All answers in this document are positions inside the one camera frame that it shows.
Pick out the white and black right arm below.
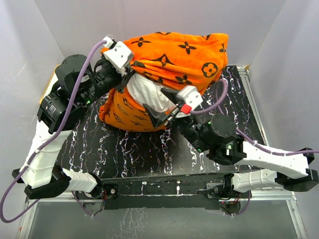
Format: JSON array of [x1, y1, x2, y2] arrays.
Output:
[[143, 86, 319, 198]]

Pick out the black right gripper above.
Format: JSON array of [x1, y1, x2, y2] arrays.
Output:
[[143, 89, 209, 154]]

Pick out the orange patterned plush pillowcase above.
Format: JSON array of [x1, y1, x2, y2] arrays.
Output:
[[99, 32, 229, 132]]

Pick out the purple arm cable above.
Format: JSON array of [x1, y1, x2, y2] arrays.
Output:
[[190, 79, 315, 216], [0, 39, 110, 224]]

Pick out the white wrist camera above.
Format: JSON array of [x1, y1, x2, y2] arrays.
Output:
[[102, 36, 134, 76], [177, 85, 203, 116]]

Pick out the white pillow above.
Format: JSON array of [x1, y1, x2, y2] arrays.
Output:
[[127, 73, 175, 112]]

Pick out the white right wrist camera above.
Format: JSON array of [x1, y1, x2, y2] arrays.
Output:
[[177, 85, 203, 116]]

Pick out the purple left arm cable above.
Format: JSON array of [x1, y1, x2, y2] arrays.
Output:
[[0, 39, 110, 224]]

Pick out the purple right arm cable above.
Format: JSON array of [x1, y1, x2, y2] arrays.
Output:
[[190, 79, 315, 216]]

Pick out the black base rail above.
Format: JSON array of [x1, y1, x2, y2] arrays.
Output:
[[74, 174, 250, 211]]

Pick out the white board with wooden frame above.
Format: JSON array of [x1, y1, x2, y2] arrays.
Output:
[[39, 72, 58, 105]]

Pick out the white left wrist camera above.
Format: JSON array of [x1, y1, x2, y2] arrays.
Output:
[[102, 36, 134, 76]]

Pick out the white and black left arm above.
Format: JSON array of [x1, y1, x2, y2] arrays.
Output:
[[12, 52, 134, 200]]

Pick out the aluminium frame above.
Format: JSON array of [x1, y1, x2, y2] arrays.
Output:
[[17, 67, 309, 239]]

